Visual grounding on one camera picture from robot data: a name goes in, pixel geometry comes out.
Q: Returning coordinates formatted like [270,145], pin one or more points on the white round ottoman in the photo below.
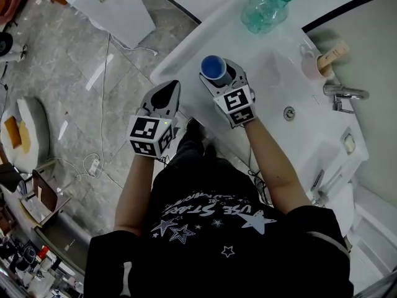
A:
[35,129]

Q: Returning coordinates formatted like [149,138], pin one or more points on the beige tube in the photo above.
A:
[333,54]

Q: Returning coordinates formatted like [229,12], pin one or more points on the cluttered shelf of items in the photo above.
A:
[28,269]

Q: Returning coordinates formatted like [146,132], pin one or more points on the blue cup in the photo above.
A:
[213,67]

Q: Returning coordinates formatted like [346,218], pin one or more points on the green glass jar container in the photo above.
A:
[266,9]

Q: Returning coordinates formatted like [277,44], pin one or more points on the person's dark trousers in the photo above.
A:
[193,151]

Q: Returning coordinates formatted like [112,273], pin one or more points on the chrome drain stopper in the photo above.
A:
[289,113]

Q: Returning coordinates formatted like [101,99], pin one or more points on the white washbasin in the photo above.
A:
[279,82]

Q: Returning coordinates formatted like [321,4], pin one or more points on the person's left forearm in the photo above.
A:
[136,194]

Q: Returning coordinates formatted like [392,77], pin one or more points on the orange cushion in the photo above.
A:
[14,132]

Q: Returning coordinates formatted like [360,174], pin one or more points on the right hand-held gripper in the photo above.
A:
[235,102]

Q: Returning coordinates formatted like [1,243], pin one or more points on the white power strip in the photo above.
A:
[94,166]

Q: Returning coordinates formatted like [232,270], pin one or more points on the chrome faucet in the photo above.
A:
[344,93]

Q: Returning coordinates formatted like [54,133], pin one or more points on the person's right forearm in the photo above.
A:
[273,166]

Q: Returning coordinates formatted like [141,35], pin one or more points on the brown chair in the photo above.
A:
[43,194]

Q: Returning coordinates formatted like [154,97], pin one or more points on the soap dish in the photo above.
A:
[349,141]

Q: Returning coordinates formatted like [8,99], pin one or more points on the white flat panel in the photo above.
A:
[108,8]

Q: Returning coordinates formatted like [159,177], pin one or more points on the pink mug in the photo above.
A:
[310,65]

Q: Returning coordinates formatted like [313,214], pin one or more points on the person's black shoe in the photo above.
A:
[193,126]

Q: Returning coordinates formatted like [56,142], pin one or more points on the black wheel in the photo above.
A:
[4,43]

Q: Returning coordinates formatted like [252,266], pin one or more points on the person's black star t-shirt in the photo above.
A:
[217,253]

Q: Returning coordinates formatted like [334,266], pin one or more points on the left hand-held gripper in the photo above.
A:
[144,128]

